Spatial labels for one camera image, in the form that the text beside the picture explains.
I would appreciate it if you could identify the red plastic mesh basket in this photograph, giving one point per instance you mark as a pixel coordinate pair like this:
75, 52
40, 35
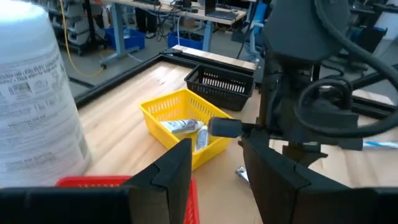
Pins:
93, 181

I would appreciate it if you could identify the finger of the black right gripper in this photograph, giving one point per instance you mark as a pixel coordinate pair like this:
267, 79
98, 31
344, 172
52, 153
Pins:
351, 143
225, 127

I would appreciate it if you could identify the black laptop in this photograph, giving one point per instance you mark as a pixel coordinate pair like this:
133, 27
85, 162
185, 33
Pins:
222, 14

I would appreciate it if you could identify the black aluminium table frame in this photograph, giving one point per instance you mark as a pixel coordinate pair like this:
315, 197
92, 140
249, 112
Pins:
118, 78

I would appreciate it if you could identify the yellow plastic mesh basket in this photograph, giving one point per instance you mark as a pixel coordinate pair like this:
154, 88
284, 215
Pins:
174, 102

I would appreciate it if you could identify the blue white toothbrush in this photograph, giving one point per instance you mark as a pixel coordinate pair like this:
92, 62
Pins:
382, 145

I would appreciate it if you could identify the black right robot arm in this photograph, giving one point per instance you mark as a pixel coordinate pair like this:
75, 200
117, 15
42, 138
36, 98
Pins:
304, 28

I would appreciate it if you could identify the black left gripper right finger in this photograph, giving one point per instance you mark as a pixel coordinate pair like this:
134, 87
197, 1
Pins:
270, 183

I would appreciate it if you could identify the white wipes canister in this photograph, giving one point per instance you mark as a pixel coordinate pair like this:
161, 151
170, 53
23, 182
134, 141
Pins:
37, 109

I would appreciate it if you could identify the desk with blue-grey legs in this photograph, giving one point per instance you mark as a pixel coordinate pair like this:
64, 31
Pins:
118, 31

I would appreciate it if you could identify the person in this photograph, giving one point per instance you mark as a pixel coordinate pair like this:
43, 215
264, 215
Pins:
146, 21

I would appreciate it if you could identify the silver narrow sachet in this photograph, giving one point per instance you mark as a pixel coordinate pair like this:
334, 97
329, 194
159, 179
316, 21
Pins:
242, 174

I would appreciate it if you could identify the blue storage bin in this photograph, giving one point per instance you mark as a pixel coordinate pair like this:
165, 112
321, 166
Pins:
183, 43
130, 40

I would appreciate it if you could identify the white purple toothpaste tube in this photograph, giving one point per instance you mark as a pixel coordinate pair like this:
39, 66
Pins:
182, 126
202, 138

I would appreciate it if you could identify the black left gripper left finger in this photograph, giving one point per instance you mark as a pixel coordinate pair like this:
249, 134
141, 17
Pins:
171, 183

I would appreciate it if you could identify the grey equipment rack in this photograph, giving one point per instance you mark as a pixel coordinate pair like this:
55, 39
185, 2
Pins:
74, 31

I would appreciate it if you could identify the black plastic mesh basket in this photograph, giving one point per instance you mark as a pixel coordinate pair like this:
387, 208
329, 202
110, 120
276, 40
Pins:
217, 93

